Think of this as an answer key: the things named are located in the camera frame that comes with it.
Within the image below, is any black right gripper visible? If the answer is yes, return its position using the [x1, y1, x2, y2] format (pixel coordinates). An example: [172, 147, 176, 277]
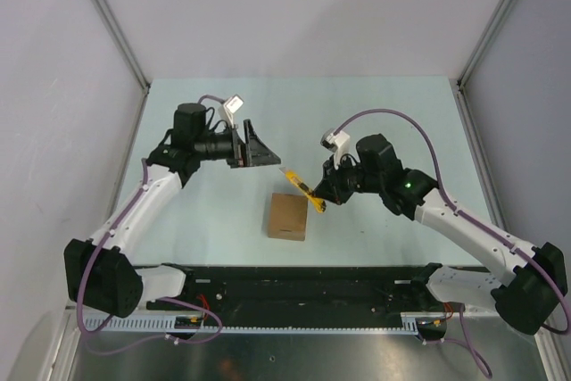
[313, 152, 384, 205]

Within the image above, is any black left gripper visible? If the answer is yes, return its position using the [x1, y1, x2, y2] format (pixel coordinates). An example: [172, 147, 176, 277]
[194, 120, 280, 169]

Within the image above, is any yellow utility knife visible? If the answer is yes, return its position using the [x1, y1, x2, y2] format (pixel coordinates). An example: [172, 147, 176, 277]
[279, 167, 327, 213]

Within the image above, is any brown cardboard express box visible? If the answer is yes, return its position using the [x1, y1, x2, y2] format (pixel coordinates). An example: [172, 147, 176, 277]
[267, 193, 308, 242]

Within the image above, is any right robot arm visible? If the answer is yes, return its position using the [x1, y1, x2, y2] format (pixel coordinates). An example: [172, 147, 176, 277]
[313, 131, 568, 335]

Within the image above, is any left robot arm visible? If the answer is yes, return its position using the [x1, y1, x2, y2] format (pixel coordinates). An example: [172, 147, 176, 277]
[63, 103, 281, 319]

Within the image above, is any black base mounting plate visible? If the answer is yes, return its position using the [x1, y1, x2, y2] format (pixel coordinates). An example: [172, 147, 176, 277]
[146, 264, 492, 328]

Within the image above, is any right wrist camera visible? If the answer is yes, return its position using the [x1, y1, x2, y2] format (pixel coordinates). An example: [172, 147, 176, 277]
[320, 129, 351, 170]

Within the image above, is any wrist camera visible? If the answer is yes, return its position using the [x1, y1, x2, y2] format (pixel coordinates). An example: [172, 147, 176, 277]
[320, 129, 351, 170]
[218, 95, 244, 128]

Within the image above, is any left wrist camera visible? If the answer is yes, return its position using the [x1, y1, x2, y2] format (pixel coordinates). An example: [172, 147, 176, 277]
[218, 95, 244, 128]

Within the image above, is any white slotted cable duct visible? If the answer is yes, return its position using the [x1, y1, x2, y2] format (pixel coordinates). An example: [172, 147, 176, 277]
[102, 314, 418, 335]

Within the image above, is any left aluminium corner post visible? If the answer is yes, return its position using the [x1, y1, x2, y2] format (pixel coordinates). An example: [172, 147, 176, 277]
[91, 0, 150, 94]

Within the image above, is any aluminium corner post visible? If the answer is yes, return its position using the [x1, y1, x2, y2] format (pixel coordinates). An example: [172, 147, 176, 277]
[456, 0, 517, 91]
[91, 0, 150, 94]

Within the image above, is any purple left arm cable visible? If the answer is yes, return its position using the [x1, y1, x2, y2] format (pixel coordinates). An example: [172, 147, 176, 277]
[75, 94, 224, 358]

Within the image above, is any right aluminium corner post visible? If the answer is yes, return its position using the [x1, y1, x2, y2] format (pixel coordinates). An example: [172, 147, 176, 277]
[456, 0, 517, 91]

